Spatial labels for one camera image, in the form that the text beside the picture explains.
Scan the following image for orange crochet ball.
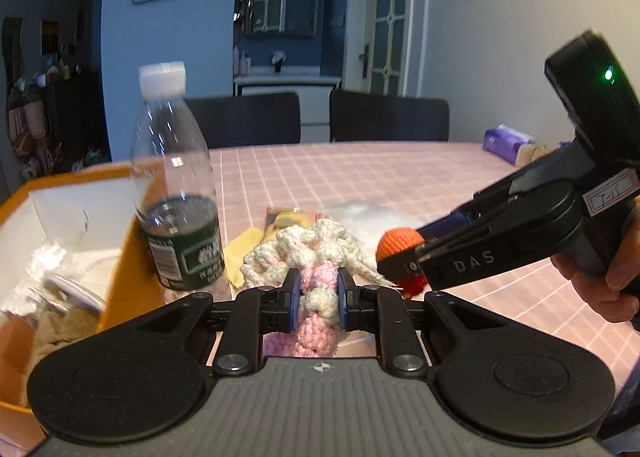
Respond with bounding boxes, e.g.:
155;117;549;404
375;226;427;299

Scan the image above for pink white knitted toy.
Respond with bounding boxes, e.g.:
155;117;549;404
240;219;396;357

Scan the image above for brown fluffy towel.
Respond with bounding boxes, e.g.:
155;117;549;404
1;307;99;408

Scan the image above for person right hand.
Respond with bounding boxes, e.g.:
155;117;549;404
551;204;639;323

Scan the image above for yellow sponge cloth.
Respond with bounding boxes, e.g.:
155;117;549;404
224;226;264;293

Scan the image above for pink checkered tablecloth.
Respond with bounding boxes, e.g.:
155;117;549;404
210;142;639;385

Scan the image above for purple tissue pack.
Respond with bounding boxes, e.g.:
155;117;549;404
483;125;537;167

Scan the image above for yellow snack packet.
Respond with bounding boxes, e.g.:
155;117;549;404
262;208;322;240

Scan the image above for black chair right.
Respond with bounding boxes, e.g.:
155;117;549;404
329;90;450;142

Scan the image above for black chair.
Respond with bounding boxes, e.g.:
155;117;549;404
186;96;300;150
329;90;450;142

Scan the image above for clear plastic water bottle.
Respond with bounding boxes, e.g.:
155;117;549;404
130;62;231;302

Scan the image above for white glass-pane door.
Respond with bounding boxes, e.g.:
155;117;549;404
352;0;428;96

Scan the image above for black chair left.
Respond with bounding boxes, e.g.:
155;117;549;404
186;96;300;150

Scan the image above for white cabinet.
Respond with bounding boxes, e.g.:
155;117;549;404
233;73;342;143

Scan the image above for orange storage box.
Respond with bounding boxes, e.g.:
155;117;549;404
1;165;164;456

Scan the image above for dark shoe shelf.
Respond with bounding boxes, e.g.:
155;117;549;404
0;16;109;198

